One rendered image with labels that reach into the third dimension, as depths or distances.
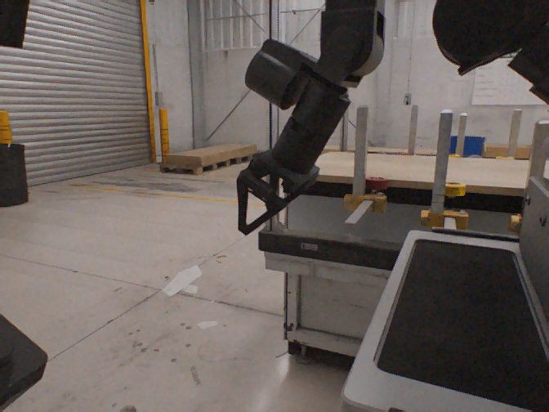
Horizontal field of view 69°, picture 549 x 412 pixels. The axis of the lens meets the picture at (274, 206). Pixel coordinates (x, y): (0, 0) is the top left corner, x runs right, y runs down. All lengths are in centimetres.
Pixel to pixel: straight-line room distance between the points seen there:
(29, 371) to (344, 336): 172
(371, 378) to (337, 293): 160
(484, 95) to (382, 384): 833
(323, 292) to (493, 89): 707
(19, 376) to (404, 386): 17
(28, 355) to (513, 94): 844
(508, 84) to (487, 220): 701
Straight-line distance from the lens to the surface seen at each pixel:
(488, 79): 848
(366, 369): 20
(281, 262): 156
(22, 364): 23
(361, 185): 136
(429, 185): 150
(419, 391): 19
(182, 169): 723
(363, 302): 178
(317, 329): 190
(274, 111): 142
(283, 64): 50
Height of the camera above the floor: 115
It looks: 14 degrees down
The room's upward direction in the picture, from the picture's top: straight up
